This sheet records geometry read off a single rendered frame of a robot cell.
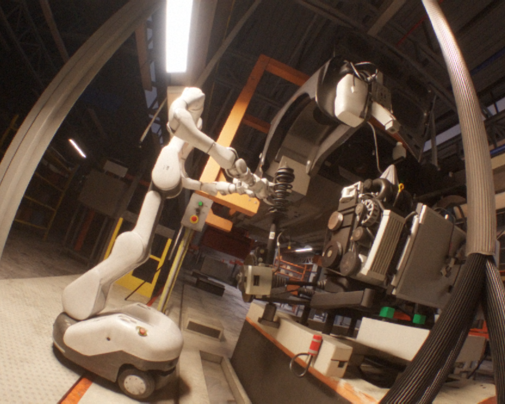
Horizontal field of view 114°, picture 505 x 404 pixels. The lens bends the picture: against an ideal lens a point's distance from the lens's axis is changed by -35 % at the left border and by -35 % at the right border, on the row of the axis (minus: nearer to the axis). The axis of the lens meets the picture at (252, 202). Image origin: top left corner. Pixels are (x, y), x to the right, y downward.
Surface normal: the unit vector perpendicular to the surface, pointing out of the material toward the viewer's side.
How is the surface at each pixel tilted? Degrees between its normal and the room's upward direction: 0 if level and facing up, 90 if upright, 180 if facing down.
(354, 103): 90
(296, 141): 132
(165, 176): 90
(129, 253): 90
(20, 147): 90
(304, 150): 127
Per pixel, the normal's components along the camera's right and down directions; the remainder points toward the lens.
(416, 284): 0.16, 0.03
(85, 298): 0.22, -0.24
